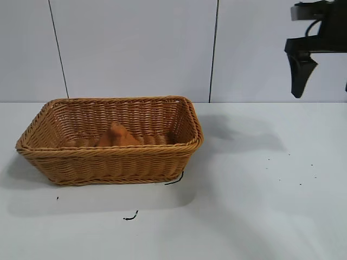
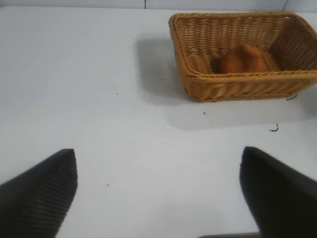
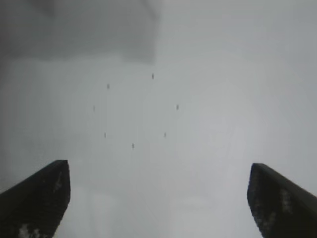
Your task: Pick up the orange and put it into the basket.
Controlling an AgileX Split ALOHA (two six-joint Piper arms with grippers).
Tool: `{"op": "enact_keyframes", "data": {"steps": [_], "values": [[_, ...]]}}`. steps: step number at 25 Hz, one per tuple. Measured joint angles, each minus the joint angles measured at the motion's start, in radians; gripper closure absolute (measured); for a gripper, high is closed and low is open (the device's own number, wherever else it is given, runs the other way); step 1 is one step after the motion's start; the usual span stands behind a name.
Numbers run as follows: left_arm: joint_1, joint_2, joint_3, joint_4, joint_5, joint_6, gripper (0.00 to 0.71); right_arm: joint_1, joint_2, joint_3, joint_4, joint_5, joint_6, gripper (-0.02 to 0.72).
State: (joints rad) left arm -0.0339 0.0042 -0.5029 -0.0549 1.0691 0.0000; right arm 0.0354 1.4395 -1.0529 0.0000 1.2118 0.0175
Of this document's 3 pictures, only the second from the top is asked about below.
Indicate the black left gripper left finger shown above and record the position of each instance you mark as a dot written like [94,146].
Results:
[39,196]

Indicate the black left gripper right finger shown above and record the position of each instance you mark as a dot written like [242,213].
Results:
[280,196]

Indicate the brown bread roll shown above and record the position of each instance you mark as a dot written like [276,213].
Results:
[241,60]

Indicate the woven wicker basket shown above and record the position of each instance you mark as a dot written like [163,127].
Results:
[247,81]

